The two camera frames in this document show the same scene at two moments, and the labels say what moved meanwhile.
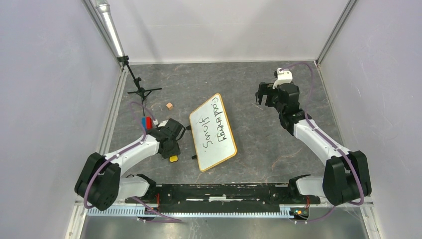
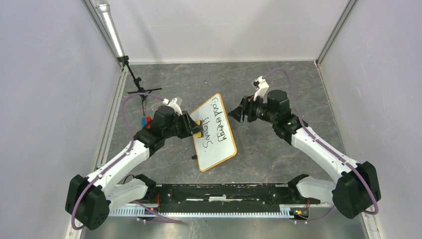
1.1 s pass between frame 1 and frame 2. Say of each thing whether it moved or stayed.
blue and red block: stayed
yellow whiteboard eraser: moved
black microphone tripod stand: stayed
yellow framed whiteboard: stayed
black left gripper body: moved
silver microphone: stayed
